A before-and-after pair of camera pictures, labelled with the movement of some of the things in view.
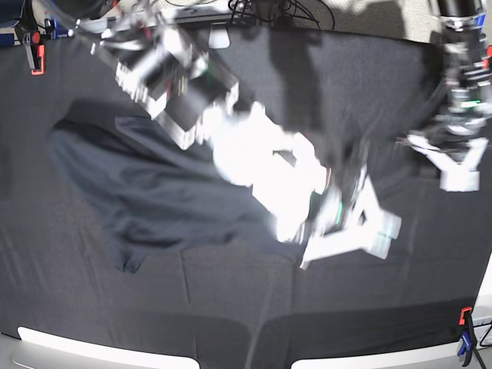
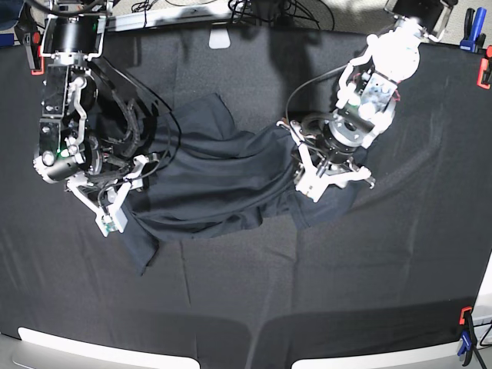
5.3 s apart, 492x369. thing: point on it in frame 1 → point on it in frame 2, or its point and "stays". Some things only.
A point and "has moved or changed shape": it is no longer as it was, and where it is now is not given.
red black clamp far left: (35, 51) stays
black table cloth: (247, 304) stays
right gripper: (455, 147) → (324, 147)
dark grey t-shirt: (150, 194) has moved or changed shape
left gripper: (353, 218) → (104, 192)
